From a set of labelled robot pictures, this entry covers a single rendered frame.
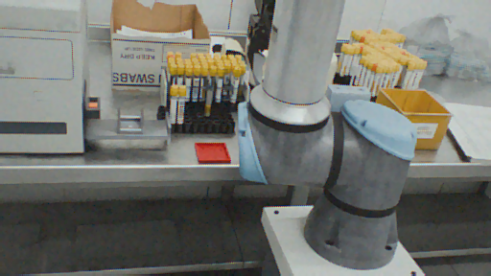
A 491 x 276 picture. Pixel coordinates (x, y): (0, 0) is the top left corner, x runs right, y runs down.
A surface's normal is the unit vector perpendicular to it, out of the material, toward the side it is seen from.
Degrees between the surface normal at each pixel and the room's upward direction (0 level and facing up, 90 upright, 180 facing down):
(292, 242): 5
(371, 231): 68
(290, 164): 93
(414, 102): 90
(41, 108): 90
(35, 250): 0
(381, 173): 85
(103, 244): 1
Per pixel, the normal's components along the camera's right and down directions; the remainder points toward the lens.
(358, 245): -0.04, 0.14
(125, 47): 0.22, 0.58
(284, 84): -0.45, 0.44
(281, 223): 0.12, -0.89
